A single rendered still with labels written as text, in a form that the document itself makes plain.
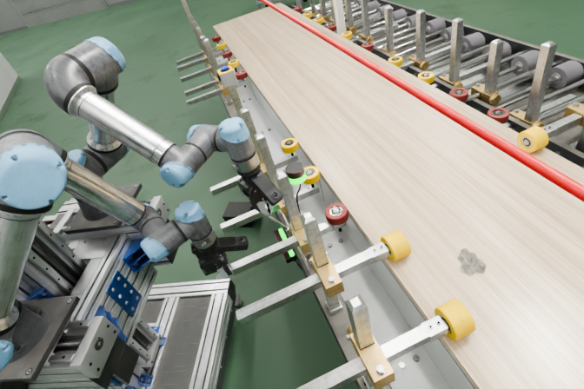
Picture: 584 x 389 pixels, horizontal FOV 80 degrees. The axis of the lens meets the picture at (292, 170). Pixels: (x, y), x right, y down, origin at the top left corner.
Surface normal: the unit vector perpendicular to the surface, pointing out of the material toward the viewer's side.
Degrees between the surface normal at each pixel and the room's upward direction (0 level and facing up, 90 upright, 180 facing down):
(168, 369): 0
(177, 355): 0
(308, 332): 0
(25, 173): 85
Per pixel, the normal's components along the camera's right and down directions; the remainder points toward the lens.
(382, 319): -0.22, -0.75
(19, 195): 0.70, 0.19
